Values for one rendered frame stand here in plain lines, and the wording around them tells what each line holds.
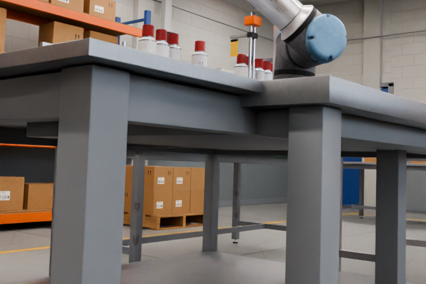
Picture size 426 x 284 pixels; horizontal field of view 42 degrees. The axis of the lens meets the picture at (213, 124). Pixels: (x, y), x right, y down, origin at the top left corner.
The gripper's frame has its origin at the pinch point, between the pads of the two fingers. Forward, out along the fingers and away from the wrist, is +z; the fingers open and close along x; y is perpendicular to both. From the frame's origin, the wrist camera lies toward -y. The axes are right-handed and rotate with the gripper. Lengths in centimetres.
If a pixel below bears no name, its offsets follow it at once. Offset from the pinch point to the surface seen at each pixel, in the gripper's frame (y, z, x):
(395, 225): 21, 86, 12
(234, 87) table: 1, 23, 57
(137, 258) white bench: 147, 62, -144
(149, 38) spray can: 12.9, 10.5, -20.5
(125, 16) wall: 95, -21, -624
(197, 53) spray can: 12.5, 25.9, -36.8
